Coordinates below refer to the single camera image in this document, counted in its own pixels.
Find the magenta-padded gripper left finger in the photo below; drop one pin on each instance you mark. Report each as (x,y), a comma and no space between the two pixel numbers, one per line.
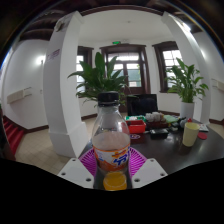
(75,173)

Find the black office chair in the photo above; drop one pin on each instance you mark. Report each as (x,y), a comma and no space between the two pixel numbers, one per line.
(141,105)

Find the tray of small jars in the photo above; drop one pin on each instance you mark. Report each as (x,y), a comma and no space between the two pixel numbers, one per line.
(155,119)

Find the green flat box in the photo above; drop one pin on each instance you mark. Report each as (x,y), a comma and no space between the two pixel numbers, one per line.
(135,118)

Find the leafy plant in white pot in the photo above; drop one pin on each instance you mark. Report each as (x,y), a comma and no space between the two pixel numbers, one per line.
(186,83)
(98,78)

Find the green folded cloth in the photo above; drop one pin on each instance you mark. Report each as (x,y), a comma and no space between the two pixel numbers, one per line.
(171,118)

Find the small black case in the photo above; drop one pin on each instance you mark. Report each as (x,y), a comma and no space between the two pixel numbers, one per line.
(159,133)

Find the pale yellow cup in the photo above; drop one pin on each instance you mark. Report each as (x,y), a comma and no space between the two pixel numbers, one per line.
(190,135)

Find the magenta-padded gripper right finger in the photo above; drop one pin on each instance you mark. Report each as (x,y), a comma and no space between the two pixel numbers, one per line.
(150,173)

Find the dark-framed window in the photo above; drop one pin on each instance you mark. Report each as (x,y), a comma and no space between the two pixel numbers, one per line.
(80,61)
(171,58)

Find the flat round red coaster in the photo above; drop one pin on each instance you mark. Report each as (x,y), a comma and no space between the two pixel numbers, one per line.
(202,135)

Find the round printed badge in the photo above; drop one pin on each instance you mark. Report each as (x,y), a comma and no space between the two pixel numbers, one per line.
(135,136)

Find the red carpeted staircase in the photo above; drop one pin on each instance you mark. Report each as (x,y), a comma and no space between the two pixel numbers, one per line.
(14,135)

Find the green exit sign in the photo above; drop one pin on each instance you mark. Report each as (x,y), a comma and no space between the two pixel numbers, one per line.
(116,42)

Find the red plastic box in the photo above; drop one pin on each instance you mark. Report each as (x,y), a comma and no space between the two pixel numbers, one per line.
(136,127)

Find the dark wooden double door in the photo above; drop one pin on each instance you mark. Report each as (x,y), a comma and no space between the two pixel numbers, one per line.
(133,70)

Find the orange drink plastic bottle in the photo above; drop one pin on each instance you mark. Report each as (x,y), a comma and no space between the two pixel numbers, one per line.
(111,146)

